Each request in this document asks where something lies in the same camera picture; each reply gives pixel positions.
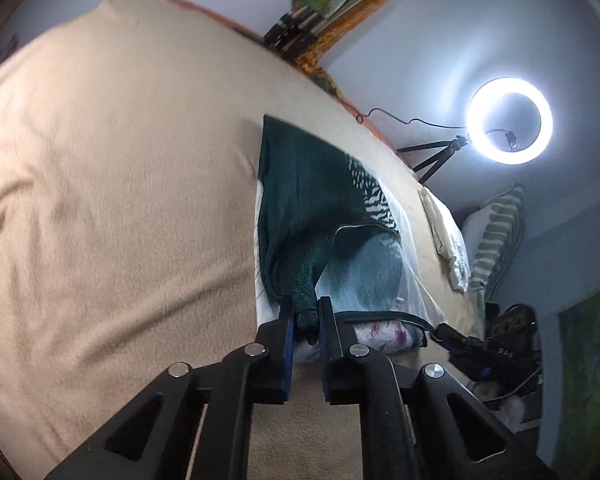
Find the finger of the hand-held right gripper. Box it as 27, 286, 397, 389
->
432, 322, 473, 356

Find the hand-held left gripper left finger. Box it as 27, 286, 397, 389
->
42, 296, 297, 480

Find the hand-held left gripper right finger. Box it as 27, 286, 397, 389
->
317, 296, 561, 480

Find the tree print green white t-shirt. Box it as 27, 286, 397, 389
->
254, 114, 443, 363

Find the black bag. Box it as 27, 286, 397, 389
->
485, 302, 538, 346

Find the white folded garment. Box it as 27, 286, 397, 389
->
437, 220, 471, 293

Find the striped green white pillow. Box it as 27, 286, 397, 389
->
461, 185, 526, 306

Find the cream folded garment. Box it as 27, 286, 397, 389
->
419, 187, 456, 261

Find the small black tripod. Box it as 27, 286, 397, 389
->
396, 135, 471, 186

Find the black gooseneck phone holder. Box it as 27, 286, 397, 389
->
482, 129, 523, 151

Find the beige blanket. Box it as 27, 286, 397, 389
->
0, 0, 486, 480

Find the folded silver tripod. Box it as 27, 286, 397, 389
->
262, 0, 331, 56

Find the orange patterned scarf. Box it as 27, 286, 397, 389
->
295, 0, 423, 101

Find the green wall poster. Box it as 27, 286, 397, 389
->
555, 280, 600, 480

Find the black power cable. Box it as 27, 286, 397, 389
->
356, 107, 468, 128

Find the ring light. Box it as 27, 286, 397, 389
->
467, 77, 554, 165

